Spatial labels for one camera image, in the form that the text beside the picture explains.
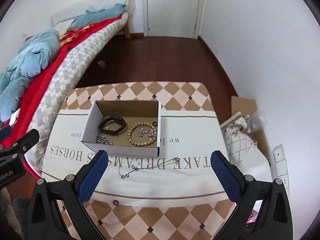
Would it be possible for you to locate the thick silver chain bracelet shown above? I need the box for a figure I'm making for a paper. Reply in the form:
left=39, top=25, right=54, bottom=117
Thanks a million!
left=96, top=134, right=114, bottom=145

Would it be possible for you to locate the silver link chain necklace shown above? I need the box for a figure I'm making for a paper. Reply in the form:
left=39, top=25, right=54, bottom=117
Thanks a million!
left=138, top=125, right=155, bottom=141

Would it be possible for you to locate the red white plastic bag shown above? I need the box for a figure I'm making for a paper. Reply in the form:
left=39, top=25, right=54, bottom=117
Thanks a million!
left=246, top=210, right=258, bottom=224

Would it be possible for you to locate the white power strip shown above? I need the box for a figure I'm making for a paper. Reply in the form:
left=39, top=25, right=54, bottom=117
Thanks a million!
left=273, top=144, right=290, bottom=196

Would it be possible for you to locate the bed with checkered mattress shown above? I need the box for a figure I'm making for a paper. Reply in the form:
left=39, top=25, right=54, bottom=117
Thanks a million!
left=24, top=0, right=135, bottom=176

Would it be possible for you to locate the floral grid patterned cloth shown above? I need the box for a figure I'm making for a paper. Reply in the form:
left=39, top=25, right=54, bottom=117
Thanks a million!
left=220, top=112, right=257, bottom=166

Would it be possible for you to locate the black smart band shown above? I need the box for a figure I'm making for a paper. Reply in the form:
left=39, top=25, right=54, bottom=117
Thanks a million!
left=98, top=115, right=127, bottom=135

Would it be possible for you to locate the light blue duvet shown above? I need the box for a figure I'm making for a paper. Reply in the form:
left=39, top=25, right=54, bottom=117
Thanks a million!
left=1, top=29, right=60, bottom=122

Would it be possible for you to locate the white cardboard box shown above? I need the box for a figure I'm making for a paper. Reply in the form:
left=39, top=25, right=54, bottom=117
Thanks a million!
left=81, top=100, right=161, bottom=158

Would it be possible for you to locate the clear bubble wrap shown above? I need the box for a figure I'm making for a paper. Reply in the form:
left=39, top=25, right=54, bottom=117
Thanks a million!
left=247, top=111, right=266, bottom=133

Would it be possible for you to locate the red blanket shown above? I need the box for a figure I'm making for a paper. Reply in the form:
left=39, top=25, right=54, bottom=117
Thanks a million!
left=0, top=15, right=123, bottom=153

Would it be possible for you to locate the flat brown cardboard sheet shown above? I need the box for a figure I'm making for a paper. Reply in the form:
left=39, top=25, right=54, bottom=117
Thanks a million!
left=231, top=96, right=270, bottom=160

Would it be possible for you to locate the white pillow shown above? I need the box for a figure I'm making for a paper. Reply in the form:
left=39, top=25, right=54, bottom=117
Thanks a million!
left=53, top=18, right=74, bottom=36

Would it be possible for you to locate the blue grey bedsheet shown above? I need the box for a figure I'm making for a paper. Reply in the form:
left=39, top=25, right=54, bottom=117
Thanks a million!
left=68, top=4, right=126, bottom=30

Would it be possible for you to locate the white door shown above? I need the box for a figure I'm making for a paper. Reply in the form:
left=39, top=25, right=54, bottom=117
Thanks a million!
left=143, top=0, right=206, bottom=39

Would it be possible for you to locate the wooden bead bracelet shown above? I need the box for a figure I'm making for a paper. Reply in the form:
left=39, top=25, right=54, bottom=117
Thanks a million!
left=127, top=122, right=158, bottom=148

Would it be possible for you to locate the thin silver pendant necklace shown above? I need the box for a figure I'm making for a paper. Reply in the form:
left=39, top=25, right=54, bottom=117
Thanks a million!
left=118, top=156, right=181, bottom=179

